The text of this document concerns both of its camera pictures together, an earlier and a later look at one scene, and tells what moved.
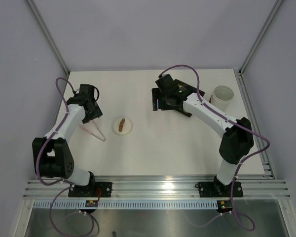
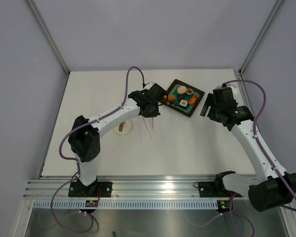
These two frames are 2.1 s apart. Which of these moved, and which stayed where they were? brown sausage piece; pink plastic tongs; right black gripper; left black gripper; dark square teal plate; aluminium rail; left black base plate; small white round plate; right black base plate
Moved: left black gripper; pink plastic tongs; right black gripper
Stayed: dark square teal plate; aluminium rail; brown sausage piece; left black base plate; right black base plate; small white round plate
